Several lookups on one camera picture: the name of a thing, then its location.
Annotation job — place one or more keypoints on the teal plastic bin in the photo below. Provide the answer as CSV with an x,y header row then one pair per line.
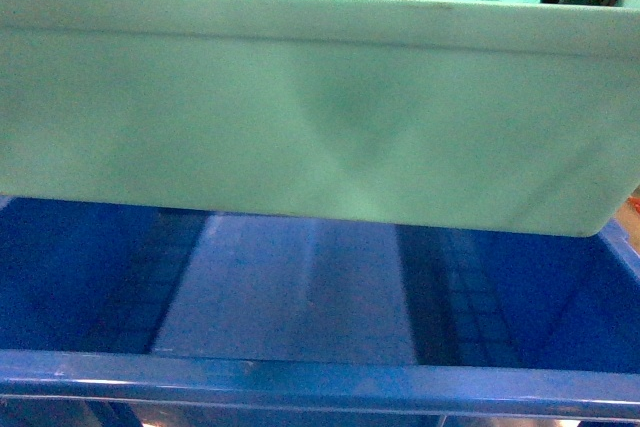
x,y
450,113

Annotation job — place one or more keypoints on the large blue plastic crate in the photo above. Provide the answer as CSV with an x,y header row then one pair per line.
x,y
115,315

